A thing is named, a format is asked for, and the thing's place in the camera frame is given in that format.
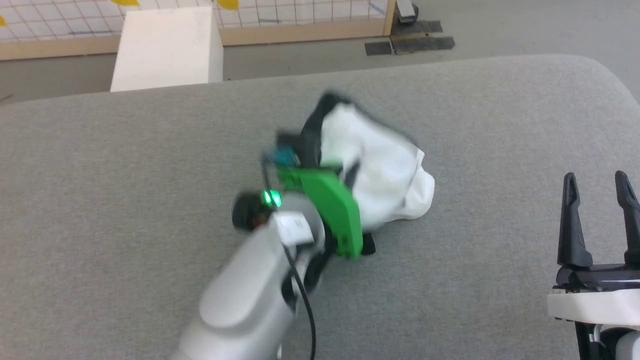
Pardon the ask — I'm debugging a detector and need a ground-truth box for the long black tape patch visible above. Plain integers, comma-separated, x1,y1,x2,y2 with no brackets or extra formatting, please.
391,35,456,54

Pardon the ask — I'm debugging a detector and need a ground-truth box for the grey fabric sofa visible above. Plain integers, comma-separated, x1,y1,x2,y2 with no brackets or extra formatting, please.
0,54,640,360

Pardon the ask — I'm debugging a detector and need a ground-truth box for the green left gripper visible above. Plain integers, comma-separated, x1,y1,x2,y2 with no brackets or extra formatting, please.
275,161,377,260

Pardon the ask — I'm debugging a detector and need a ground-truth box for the wooden-framed grid fence panel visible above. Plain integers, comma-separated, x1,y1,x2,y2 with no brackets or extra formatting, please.
0,0,398,62

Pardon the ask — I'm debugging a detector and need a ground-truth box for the grey metal fence foot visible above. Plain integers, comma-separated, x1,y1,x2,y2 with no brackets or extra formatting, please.
396,0,420,26

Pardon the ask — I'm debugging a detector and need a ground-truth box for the black tape strip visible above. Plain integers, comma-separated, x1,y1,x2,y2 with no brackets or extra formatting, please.
395,20,444,35

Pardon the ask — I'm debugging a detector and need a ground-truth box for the white rectangular box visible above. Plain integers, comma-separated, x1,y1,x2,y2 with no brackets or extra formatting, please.
110,6,224,93

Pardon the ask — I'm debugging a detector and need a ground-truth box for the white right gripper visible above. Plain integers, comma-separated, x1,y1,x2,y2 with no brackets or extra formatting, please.
546,171,640,328

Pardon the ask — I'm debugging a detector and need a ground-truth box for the white and black garment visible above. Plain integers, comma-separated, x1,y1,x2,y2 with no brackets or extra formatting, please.
300,91,436,233

